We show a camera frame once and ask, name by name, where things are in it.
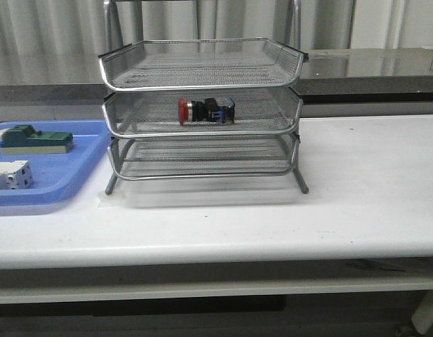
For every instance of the red emergency stop button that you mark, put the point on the red emergency stop button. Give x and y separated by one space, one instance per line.
215 110

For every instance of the mesh tray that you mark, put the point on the mesh tray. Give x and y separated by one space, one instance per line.
170 65
147 114
207 157

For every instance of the blue plastic tray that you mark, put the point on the blue plastic tray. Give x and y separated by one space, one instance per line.
57 177

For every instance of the green electrical module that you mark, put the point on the green electrical module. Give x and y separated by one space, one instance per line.
25 139

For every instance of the white circuit breaker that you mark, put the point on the white circuit breaker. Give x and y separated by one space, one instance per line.
15 175

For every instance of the white table leg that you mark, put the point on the white table leg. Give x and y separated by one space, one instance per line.
422 318

